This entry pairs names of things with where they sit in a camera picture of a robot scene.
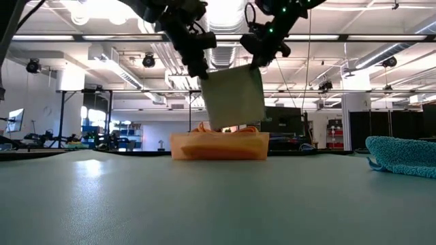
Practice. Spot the light green microfiber towel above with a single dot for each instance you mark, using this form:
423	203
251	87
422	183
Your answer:
235	98

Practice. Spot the light orange microfiber towel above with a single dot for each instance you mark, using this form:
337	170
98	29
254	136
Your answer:
221	151

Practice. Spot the teal microfiber towel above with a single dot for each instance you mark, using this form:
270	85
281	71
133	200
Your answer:
402	156

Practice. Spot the black computer monitor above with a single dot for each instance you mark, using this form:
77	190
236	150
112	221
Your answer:
286	122

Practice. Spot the black LED light bar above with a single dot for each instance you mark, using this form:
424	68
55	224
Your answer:
343	37

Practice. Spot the orange plastic bin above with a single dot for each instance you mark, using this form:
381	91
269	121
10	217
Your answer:
175	149

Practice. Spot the red black storage rack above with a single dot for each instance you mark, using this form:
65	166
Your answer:
334	134

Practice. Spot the white building column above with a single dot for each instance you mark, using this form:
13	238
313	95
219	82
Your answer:
356	112

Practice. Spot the black partition panels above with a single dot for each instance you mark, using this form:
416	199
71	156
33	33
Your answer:
391	126

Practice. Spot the small tilted computer monitor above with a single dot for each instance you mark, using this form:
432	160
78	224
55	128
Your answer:
16	119

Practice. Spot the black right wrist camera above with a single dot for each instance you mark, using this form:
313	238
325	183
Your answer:
249	43

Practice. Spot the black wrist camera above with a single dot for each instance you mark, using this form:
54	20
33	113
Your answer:
249	43
208	40

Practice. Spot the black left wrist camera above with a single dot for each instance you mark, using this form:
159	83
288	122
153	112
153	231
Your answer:
208	40

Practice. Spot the silver ribbed ventilation duct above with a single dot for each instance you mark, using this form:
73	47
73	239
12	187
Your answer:
223	58

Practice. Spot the black ceiling-mounted camera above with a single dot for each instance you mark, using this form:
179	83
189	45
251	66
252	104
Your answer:
148	61
389	62
33	65
325	85

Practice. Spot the silver smooth ventilation duct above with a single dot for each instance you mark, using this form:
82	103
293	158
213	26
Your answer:
381	52

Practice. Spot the black tall stand frame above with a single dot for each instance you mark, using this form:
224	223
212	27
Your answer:
62	112

